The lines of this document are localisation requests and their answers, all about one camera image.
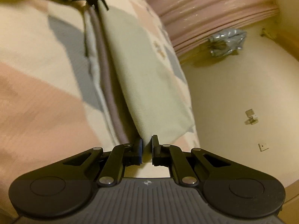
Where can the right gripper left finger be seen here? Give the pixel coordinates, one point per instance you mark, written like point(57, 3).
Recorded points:
point(119, 158)

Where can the patchwork checkered quilt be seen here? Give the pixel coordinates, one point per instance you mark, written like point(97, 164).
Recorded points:
point(51, 108)

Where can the pink curtain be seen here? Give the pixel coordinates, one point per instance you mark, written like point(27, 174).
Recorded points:
point(190, 23)

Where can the light green garment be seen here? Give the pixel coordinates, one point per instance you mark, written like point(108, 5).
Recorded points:
point(154, 86)

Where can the white garment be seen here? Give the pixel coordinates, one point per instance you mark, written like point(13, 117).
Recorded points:
point(91, 47)

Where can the purple garment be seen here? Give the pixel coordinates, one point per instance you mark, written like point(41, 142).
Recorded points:
point(118, 111)

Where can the wall socket with plug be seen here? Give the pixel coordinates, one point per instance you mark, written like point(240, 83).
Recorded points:
point(251, 117)

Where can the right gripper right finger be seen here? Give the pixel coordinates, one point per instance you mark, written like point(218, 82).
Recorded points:
point(173, 158)

